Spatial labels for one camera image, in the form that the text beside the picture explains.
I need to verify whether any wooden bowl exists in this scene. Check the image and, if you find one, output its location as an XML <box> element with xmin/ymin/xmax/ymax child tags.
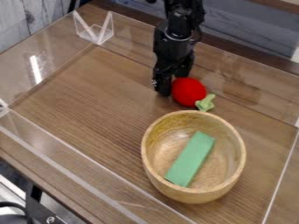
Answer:
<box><xmin>140</xmin><ymin>110</ymin><xmax>247</xmax><ymax>204</ymax></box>

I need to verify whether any green rectangular block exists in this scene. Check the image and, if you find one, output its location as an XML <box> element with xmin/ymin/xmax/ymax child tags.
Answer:
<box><xmin>164</xmin><ymin>131</ymin><xmax>215</xmax><ymax>187</ymax></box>

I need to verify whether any red plush tomato toy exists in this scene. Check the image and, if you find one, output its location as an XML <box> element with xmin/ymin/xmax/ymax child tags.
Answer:
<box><xmin>172</xmin><ymin>77</ymin><xmax>216</xmax><ymax>112</ymax></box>

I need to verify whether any clear acrylic corner bracket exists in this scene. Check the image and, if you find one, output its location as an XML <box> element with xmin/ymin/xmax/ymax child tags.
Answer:
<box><xmin>72</xmin><ymin>11</ymin><xmax>115</xmax><ymax>46</ymax></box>

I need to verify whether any clear acrylic enclosure wall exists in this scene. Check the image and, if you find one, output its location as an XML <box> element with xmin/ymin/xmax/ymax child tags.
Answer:
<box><xmin>0</xmin><ymin>6</ymin><xmax>299</xmax><ymax>224</ymax></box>

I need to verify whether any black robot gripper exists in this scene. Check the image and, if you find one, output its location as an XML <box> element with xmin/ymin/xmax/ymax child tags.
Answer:
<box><xmin>152</xmin><ymin>0</ymin><xmax>206</xmax><ymax>97</ymax></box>

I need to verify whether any black cable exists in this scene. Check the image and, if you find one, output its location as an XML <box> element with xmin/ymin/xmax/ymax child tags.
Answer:
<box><xmin>0</xmin><ymin>198</ymin><xmax>40</xmax><ymax>224</ymax></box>

